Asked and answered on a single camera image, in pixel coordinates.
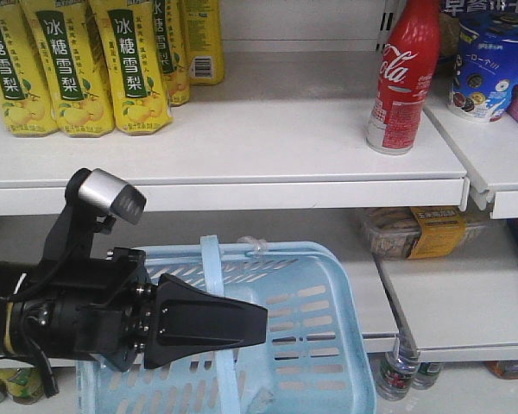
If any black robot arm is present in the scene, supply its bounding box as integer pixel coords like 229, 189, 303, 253
0, 248, 268, 396

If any clear pastry box yellow band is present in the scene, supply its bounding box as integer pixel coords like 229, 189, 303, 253
357, 206, 490, 260

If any clear water bottle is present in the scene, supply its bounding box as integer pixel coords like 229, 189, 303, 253
376, 337, 420, 401

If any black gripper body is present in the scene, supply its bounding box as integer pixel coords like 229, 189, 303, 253
8, 248, 156, 372

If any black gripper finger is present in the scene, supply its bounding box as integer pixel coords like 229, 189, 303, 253
142, 273, 268, 369

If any blue cookie tub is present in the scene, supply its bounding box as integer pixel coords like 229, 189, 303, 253
448, 11, 518, 122

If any red coca-cola aluminium bottle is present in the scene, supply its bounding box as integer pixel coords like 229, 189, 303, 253
366, 0, 440, 155

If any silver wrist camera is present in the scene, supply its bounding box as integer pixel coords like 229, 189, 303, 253
65, 168, 147, 224

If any yellow pear drink carton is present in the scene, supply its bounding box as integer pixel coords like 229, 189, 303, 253
90, 1, 173, 135
0, 1, 59, 137
21, 1, 115, 137

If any light blue plastic basket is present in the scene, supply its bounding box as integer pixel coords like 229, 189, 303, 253
76, 236, 376, 413

